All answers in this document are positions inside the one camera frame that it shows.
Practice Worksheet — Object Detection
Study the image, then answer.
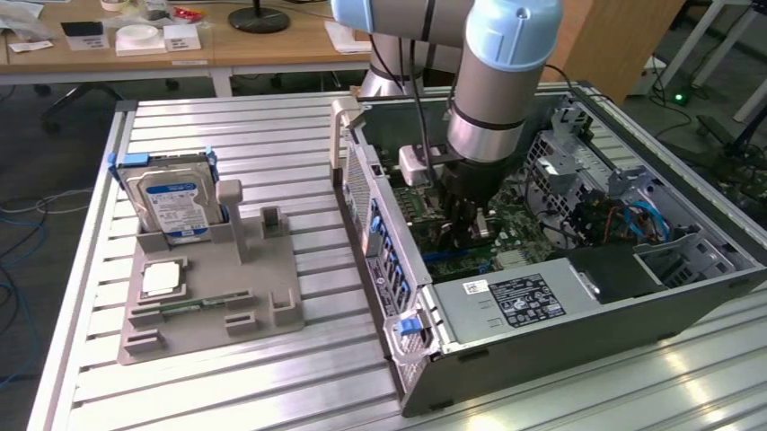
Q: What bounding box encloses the green motherboard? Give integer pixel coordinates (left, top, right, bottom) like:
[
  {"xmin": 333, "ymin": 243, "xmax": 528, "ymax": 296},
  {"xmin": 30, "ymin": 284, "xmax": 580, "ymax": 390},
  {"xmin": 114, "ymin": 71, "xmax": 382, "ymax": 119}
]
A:
[{"xmin": 389, "ymin": 173, "xmax": 578, "ymax": 283}]

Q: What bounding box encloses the hard disk with blue carrier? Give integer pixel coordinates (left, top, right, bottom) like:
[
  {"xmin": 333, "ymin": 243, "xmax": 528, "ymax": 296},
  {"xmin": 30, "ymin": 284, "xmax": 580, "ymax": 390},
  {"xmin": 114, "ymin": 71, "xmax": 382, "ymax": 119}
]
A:
[{"xmin": 107, "ymin": 146, "xmax": 234, "ymax": 247}]

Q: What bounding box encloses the white box with black top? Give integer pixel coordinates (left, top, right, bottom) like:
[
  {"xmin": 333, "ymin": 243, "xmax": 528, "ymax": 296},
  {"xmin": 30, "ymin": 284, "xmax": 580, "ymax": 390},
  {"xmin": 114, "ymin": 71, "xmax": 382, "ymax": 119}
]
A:
[{"xmin": 59, "ymin": 21, "xmax": 113, "ymax": 52}]

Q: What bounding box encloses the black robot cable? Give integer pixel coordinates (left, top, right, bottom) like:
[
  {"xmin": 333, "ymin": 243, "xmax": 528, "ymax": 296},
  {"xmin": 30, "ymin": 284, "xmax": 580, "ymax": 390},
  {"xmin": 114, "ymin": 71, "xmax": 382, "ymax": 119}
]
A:
[{"xmin": 409, "ymin": 38, "xmax": 441, "ymax": 188}]

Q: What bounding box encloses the grey parts rack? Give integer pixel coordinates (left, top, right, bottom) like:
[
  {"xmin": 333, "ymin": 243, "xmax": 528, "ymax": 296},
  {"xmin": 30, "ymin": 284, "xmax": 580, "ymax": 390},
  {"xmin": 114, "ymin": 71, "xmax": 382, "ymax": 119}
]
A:
[{"xmin": 118, "ymin": 178, "xmax": 309, "ymax": 368}]

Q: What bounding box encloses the black chair base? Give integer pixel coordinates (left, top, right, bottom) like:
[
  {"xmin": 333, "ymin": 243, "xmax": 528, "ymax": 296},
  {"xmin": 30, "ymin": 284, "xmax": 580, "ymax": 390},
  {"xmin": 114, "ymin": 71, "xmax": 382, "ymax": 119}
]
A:
[{"xmin": 33, "ymin": 78, "xmax": 129, "ymax": 134}]

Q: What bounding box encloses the wooden cabinet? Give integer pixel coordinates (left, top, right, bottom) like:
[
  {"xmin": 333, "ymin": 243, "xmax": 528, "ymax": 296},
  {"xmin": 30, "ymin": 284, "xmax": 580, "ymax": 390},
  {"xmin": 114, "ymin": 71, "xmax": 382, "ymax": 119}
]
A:
[{"xmin": 541, "ymin": 0, "xmax": 690, "ymax": 105}]

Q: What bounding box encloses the black case cable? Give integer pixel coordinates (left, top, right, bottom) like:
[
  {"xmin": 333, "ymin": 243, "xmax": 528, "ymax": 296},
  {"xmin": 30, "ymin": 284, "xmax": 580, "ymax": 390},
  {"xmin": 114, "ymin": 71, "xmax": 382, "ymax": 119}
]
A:
[{"xmin": 526, "ymin": 173, "xmax": 578, "ymax": 251}]

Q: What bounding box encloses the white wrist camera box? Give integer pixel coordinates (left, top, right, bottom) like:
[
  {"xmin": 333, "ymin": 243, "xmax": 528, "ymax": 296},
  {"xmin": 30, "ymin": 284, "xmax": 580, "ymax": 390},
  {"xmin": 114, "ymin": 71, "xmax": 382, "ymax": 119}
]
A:
[{"xmin": 397, "ymin": 144, "xmax": 445, "ymax": 188}]

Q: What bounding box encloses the open PC case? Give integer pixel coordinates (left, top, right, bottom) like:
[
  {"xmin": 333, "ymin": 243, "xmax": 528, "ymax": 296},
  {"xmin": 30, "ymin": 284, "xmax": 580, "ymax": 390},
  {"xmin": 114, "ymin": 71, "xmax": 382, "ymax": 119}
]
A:
[{"xmin": 331, "ymin": 84, "xmax": 767, "ymax": 419}]

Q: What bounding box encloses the green RAM stick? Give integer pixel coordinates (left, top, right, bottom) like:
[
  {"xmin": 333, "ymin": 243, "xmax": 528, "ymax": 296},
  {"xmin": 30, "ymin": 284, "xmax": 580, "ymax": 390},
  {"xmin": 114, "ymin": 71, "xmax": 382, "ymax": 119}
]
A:
[{"xmin": 157, "ymin": 296, "xmax": 231, "ymax": 313}]

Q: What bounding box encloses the white round dish on box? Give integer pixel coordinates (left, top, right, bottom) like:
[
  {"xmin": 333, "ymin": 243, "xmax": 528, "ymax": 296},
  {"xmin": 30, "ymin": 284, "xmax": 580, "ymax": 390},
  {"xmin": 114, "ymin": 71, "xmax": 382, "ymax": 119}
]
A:
[{"xmin": 113, "ymin": 23, "xmax": 171, "ymax": 57}]

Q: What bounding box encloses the silver CPU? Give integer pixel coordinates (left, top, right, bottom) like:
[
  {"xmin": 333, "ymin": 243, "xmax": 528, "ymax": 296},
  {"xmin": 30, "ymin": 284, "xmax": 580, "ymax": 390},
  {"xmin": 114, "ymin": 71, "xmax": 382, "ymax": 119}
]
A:
[{"xmin": 139, "ymin": 263, "xmax": 186, "ymax": 296}]

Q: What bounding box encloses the blue expansion slot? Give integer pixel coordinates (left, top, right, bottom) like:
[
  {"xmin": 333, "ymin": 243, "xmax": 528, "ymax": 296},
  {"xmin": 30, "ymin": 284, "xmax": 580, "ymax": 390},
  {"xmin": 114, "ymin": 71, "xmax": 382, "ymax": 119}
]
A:
[{"xmin": 422, "ymin": 252, "xmax": 476, "ymax": 266}]

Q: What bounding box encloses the wooden desk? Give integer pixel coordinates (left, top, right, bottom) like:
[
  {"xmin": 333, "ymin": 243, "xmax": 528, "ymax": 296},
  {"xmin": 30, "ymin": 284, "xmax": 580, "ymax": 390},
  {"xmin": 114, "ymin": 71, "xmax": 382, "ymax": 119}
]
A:
[{"xmin": 0, "ymin": 0, "xmax": 378, "ymax": 87}]

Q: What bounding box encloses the black round stand base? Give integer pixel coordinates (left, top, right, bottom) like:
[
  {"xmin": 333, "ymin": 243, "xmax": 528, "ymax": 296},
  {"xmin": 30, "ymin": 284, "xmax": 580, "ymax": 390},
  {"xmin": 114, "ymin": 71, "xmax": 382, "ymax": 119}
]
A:
[{"xmin": 227, "ymin": 0, "xmax": 293, "ymax": 34}]

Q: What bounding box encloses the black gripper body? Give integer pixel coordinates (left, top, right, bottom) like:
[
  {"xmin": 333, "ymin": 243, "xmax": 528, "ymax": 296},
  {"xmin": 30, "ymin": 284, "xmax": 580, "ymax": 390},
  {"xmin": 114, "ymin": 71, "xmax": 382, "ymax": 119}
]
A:
[{"xmin": 441, "ymin": 156, "xmax": 512, "ymax": 208}]

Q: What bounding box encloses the blue disk wire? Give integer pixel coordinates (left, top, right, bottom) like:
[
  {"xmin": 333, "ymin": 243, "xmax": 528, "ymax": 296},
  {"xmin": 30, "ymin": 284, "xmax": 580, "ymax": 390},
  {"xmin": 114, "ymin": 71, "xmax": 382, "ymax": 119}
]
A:
[{"xmin": 625, "ymin": 199, "xmax": 672, "ymax": 246}]

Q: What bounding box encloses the white labelled box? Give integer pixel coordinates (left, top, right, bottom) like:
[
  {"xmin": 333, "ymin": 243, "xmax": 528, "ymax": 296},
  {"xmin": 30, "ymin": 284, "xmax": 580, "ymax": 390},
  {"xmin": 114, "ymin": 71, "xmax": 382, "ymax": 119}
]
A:
[{"xmin": 162, "ymin": 22, "xmax": 206, "ymax": 53}]

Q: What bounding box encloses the grey power supply unit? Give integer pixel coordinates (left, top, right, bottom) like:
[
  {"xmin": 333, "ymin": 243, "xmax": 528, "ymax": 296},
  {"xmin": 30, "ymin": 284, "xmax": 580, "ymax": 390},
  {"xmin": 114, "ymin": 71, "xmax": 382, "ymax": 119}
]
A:
[{"xmin": 430, "ymin": 257, "xmax": 602, "ymax": 350}]

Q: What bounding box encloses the white paper stack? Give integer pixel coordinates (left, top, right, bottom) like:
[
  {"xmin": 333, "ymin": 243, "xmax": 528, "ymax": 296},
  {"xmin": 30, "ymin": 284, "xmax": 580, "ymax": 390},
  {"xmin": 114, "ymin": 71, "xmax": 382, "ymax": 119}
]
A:
[{"xmin": 323, "ymin": 19, "xmax": 374, "ymax": 56}]

